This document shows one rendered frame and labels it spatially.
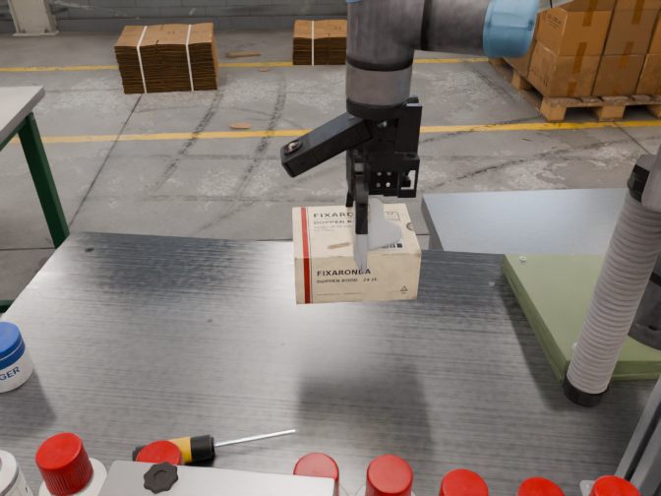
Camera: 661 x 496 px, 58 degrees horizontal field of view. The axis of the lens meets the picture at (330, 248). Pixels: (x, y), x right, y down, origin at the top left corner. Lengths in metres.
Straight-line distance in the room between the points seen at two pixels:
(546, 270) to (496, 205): 0.26
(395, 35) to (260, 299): 0.50
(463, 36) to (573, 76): 3.30
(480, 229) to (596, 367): 0.70
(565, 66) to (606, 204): 2.59
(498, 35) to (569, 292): 0.49
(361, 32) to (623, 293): 0.37
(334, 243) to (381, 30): 0.27
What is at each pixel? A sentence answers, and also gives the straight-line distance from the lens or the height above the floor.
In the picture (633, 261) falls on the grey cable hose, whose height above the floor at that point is 1.22.
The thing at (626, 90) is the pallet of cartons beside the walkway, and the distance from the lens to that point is 4.13.
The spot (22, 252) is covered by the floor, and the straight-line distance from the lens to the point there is 2.83.
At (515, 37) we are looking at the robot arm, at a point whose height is 1.29.
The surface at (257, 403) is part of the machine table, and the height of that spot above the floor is 0.83.
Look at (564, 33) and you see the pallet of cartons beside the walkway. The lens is 3.82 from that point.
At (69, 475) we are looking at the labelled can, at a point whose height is 1.07.
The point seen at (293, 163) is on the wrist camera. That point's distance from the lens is 0.71.
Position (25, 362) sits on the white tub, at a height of 0.86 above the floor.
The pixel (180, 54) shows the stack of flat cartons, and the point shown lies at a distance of 4.27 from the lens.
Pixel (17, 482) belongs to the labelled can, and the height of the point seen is 1.03.
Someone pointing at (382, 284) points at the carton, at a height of 0.98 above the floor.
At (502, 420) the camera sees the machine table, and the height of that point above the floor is 0.83.
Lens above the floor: 1.45
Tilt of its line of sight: 35 degrees down
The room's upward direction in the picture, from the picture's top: straight up
